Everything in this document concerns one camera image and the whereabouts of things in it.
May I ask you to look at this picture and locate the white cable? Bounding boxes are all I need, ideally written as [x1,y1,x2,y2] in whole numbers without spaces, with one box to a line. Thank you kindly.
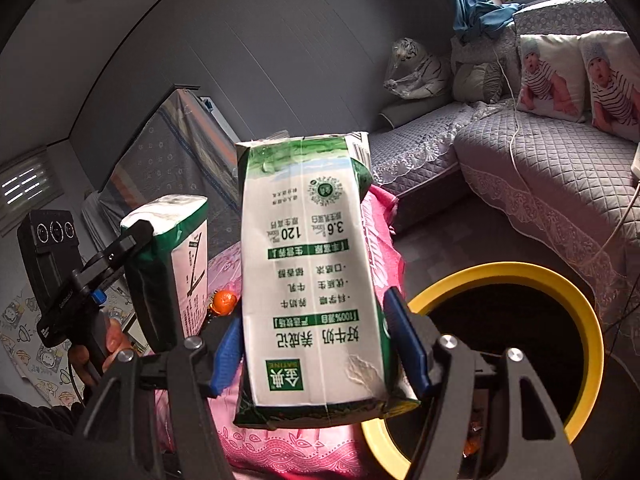
[492,44,525,198]

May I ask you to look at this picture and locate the green white milk carton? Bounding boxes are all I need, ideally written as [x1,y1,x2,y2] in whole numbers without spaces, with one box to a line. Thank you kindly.
[234,131,422,432]

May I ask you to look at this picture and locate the small tangerine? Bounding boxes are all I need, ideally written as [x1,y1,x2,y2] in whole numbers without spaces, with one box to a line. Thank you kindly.
[212,289,239,317]

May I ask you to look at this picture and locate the grey window blind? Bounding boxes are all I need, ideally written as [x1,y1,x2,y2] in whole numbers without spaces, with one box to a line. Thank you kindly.
[0,147,64,237]

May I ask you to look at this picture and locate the white tiger plush toy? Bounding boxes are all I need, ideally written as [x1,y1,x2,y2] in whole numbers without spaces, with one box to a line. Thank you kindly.
[382,37,454,101]

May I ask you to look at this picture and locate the blue curtain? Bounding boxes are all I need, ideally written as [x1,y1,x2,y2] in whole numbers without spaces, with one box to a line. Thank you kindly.
[435,0,524,44]

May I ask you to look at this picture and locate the large green-white milk carton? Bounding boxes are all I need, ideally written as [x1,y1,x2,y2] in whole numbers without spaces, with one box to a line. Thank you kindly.
[121,194,210,357]

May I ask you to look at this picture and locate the pink floral blanket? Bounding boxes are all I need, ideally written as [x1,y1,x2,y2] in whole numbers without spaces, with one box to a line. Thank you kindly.
[154,185,407,480]

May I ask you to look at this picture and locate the person's left forearm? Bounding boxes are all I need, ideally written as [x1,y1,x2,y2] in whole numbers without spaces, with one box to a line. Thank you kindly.
[0,392,107,480]

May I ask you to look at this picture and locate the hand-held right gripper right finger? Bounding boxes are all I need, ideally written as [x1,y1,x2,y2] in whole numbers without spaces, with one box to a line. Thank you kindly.
[382,287,584,480]

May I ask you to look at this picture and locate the flat grey pillow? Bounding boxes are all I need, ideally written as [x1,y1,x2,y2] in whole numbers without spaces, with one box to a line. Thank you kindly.
[377,96,454,129]

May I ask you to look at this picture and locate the black yellow-rimmed trash bin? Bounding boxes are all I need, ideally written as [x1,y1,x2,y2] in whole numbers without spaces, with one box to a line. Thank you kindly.
[361,262,604,480]

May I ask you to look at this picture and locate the person's left hand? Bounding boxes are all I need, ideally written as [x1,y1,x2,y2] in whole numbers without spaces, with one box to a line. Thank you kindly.
[67,320,137,389]

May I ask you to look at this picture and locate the baby print cushion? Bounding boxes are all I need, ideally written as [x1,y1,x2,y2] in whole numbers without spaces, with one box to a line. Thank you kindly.
[515,34,589,124]
[580,30,640,144]

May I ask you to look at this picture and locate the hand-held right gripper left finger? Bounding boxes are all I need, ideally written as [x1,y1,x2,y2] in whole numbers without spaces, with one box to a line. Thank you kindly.
[75,316,245,480]

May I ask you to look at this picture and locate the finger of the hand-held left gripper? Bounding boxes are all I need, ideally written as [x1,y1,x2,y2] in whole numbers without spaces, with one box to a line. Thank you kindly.
[72,219,156,307]

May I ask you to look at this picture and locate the grey hanging cloth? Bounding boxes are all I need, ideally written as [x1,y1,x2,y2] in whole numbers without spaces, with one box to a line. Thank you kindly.
[81,191,114,252]

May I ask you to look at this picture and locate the grey quilted sofa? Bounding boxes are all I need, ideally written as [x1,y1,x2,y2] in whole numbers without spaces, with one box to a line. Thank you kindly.
[367,0,640,322]

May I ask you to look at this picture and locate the cartoon wall poster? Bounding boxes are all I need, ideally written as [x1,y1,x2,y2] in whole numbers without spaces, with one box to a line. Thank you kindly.
[0,280,147,409]

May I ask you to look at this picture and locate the grey frilled cushion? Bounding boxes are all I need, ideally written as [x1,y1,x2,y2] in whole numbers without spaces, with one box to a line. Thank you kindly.
[450,34,519,67]
[452,60,512,106]

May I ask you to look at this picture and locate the striped sheet covered wardrobe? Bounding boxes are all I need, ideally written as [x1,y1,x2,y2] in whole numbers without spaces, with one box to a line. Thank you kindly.
[97,87,242,262]

